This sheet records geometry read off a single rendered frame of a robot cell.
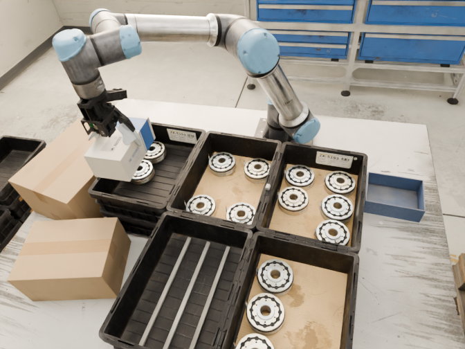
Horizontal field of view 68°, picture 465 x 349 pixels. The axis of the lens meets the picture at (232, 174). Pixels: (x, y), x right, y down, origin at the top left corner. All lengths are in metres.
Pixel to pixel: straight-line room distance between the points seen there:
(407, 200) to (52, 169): 1.36
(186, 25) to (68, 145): 0.74
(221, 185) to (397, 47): 2.06
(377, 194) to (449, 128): 1.67
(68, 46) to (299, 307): 0.88
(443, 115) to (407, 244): 1.92
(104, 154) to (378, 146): 1.15
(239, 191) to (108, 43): 0.66
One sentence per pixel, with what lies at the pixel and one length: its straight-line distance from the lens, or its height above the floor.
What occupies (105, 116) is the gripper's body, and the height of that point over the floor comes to 1.25.
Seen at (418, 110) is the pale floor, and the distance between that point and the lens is 3.15.
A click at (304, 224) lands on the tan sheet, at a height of 0.83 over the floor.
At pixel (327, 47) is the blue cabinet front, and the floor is 0.42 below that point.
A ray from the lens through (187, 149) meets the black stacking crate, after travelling 1.45.
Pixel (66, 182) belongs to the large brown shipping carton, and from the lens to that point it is 1.40.
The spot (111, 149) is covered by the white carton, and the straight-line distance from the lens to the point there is 1.07.
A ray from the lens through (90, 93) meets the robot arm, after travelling 0.96.
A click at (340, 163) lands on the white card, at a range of 1.30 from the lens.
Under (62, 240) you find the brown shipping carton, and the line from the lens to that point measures 1.29.
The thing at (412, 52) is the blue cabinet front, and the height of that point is 0.40.
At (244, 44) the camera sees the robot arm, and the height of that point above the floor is 1.33.
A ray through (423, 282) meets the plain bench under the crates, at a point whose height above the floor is 0.70.
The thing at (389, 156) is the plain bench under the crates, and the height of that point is 0.70.
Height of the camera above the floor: 1.80
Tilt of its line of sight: 47 degrees down
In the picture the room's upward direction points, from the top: 7 degrees counter-clockwise
